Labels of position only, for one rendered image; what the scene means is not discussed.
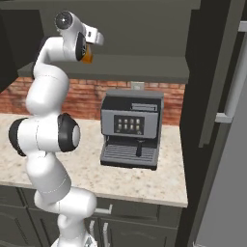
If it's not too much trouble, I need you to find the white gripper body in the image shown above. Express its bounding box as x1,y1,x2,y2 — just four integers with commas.
92,29,106,46

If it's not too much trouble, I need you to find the dark grey upper cabinet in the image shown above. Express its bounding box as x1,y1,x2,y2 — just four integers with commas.
17,0,203,85

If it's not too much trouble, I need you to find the dark upper cabinet door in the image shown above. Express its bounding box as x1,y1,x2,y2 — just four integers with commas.
0,9,45,94

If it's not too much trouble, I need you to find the dark grey lower cabinet door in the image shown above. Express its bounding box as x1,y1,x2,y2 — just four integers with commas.
28,207,98,247
96,217,179,247
0,206,35,247

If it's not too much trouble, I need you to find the orange bottle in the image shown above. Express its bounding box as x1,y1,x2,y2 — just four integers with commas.
80,43,95,65

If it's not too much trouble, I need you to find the grey coffee machine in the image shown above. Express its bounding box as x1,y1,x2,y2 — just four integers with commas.
99,89,165,171

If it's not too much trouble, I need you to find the dark tall side panel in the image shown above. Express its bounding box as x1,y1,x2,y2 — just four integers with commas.
175,0,247,247

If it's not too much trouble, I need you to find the dark grey drawer front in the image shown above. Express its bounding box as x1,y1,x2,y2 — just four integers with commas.
0,184,26,208
92,196,183,227

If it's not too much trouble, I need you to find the grey fridge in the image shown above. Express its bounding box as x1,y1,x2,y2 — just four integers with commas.
192,19,247,247

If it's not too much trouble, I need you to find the white wall outlet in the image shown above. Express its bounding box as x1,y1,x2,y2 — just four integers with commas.
131,81,146,92

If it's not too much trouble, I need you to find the silver fridge handle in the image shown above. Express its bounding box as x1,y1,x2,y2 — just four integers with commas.
214,29,247,124

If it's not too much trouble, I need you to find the silver drawer handle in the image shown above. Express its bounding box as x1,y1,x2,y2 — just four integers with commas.
94,204,114,216

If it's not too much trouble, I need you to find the silver cabinet door handle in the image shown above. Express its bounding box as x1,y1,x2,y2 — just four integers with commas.
101,221,111,247
88,219,96,239

